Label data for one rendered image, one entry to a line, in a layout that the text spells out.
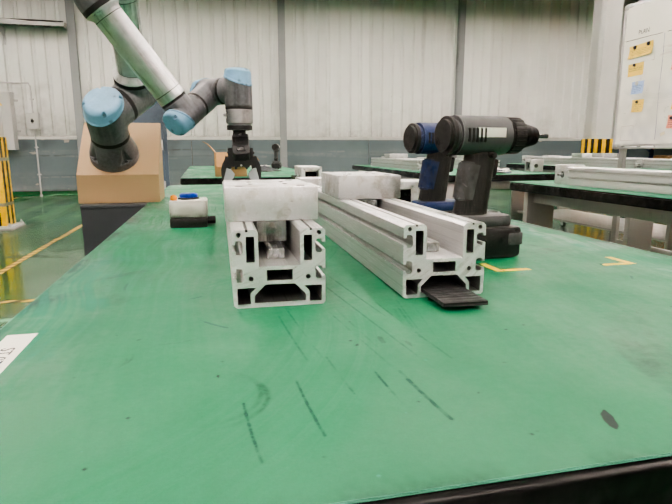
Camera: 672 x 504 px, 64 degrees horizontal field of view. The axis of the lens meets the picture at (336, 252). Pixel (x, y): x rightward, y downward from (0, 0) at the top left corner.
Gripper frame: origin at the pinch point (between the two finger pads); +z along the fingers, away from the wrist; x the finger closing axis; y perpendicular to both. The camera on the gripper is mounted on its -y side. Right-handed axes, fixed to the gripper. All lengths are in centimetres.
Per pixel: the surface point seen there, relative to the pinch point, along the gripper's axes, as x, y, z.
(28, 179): 393, 1070, 49
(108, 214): 40.9, 24.9, 6.8
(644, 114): -282, 173, -37
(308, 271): -3, -99, 0
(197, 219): 11.1, -34.5, 1.6
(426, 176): -33, -56, -8
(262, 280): 2, -99, 0
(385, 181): -22, -67, -8
